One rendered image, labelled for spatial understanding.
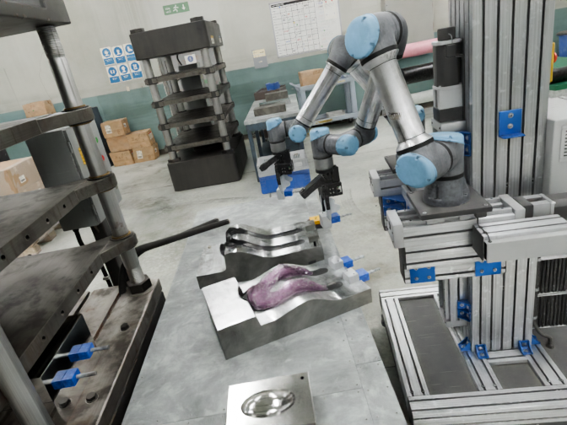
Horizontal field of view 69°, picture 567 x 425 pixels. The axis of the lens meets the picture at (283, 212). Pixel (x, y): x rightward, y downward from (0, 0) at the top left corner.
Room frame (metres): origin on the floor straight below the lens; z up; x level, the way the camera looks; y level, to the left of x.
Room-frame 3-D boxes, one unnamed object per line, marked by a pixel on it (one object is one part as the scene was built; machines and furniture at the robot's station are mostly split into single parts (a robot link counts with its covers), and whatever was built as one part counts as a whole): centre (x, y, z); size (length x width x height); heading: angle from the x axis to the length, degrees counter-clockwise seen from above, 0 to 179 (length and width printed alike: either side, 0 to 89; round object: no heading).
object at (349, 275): (1.20, -0.23, 0.86); 0.13 x 0.05 x 0.05; 107
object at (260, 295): (1.17, 0.04, 0.90); 0.26 x 0.18 x 0.08; 107
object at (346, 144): (1.47, -0.27, 1.25); 0.11 x 0.11 x 0.08; 39
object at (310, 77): (7.48, -0.93, 0.94); 0.41 x 0.33 x 0.29; 93
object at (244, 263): (1.52, 0.13, 0.87); 0.50 x 0.26 x 0.14; 89
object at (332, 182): (1.53, -0.20, 1.09); 0.09 x 0.08 x 0.12; 97
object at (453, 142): (1.28, -0.55, 1.20); 0.13 x 0.12 x 0.14; 129
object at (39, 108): (7.89, 3.99, 1.26); 0.42 x 0.33 x 0.29; 86
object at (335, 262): (1.30, -0.20, 0.86); 0.13 x 0.05 x 0.05; 107
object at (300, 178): (4.81, -0.10, 0.11); 0.61 x 0.41 x 0.22; 86
